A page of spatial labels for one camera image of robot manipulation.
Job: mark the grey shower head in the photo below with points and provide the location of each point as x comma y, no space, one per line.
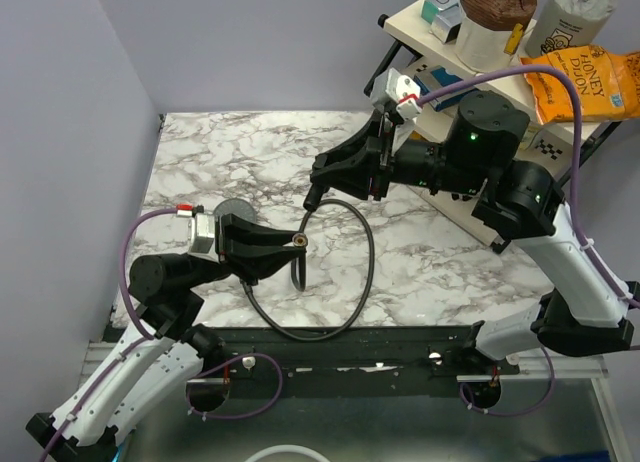
237,207

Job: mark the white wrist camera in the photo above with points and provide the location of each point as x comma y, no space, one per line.
395,96
201,241

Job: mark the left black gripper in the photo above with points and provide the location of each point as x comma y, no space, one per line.
251,251

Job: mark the yellow clip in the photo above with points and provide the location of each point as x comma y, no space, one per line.
514,39

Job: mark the white round rim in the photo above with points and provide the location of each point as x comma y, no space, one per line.
287,449

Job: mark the cream three-tier shelf rack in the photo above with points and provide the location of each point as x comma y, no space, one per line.
477,169

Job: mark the orange honey dijon bag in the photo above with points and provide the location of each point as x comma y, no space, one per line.
607,84

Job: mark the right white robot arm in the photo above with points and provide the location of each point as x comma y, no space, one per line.
586,312

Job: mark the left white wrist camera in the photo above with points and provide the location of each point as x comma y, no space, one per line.
201,241

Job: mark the blue box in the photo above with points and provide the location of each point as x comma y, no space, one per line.
431,79

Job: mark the teal small box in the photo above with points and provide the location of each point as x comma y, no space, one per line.
432,8

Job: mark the silver small box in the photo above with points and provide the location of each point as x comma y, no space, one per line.
446,24

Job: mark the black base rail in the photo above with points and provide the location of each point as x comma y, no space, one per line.
258,363

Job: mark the black T-shaped fitting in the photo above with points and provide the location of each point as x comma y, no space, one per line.
314,197

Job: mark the white cup brown lid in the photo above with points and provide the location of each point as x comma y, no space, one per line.
486,25

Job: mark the grey cylindrical canister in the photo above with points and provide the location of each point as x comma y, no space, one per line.
568,23

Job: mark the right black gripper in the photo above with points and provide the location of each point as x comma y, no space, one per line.
350,166

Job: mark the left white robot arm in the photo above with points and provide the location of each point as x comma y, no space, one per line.
163,346

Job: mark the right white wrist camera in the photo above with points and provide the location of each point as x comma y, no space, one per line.
395,96

